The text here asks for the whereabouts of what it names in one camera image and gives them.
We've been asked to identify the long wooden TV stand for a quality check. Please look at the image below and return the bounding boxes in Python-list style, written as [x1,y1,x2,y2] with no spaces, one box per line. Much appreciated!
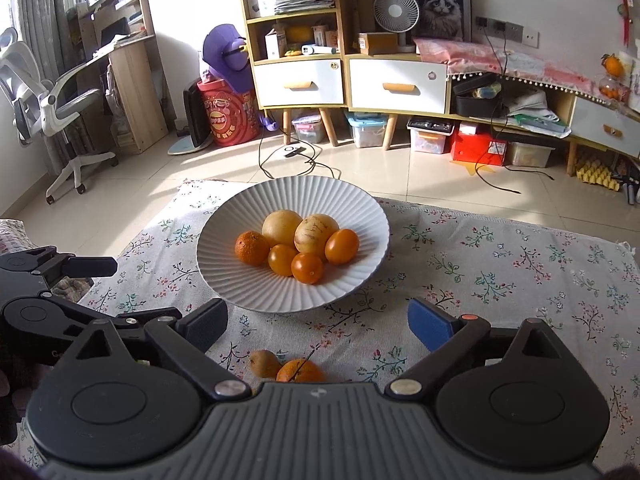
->
[447,77,640,177]

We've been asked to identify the white ribbed bowl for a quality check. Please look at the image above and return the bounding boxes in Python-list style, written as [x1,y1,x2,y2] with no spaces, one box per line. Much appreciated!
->
[196,176,391,314]

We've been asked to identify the red round gift drum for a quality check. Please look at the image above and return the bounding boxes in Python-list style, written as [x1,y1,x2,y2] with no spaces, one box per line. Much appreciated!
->
[196,77,262,148]

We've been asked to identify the black socket cable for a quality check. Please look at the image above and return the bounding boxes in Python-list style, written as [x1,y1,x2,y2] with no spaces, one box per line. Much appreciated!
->
[474,22,557,196]

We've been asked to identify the stemmed orange tangerine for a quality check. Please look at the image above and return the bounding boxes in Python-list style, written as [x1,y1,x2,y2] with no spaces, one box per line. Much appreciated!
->
[276,349,327,384]

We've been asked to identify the pink cloth cover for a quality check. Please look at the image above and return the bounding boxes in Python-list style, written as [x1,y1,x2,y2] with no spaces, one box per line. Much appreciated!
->
[412,37,610,101]

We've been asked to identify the low wooden drawer cabinet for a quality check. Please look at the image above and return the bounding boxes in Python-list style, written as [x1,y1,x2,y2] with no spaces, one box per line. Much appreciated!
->
[344,52,452,152]

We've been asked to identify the white papers pile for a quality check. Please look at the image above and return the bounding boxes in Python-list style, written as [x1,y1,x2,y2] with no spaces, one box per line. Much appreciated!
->
[500,85,573,138]

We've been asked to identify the white office chair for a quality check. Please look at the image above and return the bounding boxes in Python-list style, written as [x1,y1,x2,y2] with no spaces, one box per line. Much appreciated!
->
[0,27,120,206]

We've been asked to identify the striped pepino melon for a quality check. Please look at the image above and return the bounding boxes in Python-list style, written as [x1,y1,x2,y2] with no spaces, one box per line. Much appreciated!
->
[294,214,340,253]

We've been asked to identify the floral tablecloth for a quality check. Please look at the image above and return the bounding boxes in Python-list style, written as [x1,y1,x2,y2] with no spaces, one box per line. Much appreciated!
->
[15,179,640,476]

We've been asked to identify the orange fruit ornament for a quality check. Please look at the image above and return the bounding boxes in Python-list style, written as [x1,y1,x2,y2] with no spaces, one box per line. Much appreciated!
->
[600,52,626,79]

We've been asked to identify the white carton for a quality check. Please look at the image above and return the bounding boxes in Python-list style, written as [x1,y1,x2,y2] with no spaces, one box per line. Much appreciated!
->
[264,27,287,60]

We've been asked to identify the glass jar orange contents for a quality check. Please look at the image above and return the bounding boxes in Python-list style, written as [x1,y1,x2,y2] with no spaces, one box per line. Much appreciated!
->
[597,75,630,104]

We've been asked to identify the pale blue round board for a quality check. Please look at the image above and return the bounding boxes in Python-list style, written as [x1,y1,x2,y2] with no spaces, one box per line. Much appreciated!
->
[167,136,215,156]

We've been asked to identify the framed cat picture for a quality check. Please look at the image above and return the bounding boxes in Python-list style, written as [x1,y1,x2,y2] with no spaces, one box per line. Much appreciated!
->
[402,0,472,43]

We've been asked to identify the clear plastic box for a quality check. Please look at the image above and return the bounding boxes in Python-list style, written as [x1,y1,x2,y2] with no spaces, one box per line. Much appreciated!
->
[506,140,557,169]

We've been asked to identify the red box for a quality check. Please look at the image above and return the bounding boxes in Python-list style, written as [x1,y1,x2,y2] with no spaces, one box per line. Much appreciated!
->
[450,122,509,167]

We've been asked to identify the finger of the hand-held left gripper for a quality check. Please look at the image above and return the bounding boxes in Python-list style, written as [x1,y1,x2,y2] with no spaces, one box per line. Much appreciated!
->
[50,305,184,336]
[30,246,119,283]

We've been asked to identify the small clear storage box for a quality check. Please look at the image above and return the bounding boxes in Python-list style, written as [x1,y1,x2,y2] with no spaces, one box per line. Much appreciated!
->
[291,112,324,145]

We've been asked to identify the orange tomato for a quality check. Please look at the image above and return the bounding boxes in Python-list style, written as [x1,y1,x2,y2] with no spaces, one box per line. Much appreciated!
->
[267,243,300,278]
[325,228,361,266]
[291,252,325,285]

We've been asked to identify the small white drawer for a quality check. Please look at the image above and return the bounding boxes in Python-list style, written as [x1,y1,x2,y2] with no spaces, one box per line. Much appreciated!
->
[570,96,640,153]

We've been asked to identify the white drawer wooden handle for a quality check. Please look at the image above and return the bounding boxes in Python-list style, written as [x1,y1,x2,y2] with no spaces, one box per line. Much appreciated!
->
[348,58,448,113]
[254,59,345,108]

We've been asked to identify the yellow egg tray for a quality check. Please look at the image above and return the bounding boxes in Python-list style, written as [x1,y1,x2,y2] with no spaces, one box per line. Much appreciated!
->
[575,152,624,192]

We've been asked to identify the purple plush toy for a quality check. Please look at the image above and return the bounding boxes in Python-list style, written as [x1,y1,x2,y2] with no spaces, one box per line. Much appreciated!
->
[202,24,256,95]

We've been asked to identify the black case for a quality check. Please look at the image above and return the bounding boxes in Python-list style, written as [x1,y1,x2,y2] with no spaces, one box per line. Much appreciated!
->
[451,72,505,118]

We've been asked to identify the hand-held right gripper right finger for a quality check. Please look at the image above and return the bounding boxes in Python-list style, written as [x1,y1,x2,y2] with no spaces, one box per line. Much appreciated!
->
[384,297,569,401]

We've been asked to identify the person's left hand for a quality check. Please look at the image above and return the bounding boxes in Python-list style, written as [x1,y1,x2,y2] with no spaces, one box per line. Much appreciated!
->
[0,367,31,436]

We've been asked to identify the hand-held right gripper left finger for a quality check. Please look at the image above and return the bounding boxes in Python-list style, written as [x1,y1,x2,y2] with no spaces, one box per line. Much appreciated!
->
[74,298,252,402]

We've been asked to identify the round yellow passion fruit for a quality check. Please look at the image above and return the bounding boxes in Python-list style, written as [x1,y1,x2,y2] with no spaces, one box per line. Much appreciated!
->
[262,210,304,248]

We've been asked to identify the red hanging ornament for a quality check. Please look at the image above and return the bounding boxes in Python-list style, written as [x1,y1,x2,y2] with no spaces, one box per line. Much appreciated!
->
[617,0,632,47]

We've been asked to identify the white storage box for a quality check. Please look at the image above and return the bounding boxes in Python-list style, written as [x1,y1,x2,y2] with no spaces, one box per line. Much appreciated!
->
[406,116,457,156]

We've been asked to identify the black flat panel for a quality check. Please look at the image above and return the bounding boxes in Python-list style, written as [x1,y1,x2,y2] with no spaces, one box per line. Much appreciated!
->
[182,82,213,147]

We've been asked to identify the white desk fan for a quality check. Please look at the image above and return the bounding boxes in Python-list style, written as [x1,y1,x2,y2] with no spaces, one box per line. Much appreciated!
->
[372,0,421,54]

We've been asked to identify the brown kiwi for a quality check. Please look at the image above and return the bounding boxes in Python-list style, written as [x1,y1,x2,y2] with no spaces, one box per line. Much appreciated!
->
[249,350,282,380]

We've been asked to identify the wooden desk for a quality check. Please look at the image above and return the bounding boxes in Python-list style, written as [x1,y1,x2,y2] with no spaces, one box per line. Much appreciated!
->
[75,0,170,157]

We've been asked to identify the clear storage box blue lid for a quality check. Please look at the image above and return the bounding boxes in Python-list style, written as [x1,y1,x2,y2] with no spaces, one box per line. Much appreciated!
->
[345,111,389,149]

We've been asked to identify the black wall socket strip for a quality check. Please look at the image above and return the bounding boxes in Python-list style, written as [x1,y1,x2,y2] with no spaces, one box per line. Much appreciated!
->
[475,16,524,42]

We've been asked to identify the grey curtain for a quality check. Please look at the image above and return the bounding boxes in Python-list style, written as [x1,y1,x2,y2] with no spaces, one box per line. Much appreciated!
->
[10,0,68,68]

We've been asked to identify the tall wooden shelf cabinet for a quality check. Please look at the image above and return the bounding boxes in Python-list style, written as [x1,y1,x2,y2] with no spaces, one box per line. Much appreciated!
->
[236,0,351,147]

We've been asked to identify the black floor cable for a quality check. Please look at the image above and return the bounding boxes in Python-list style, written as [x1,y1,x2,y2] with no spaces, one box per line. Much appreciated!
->
[257,110,347,182]

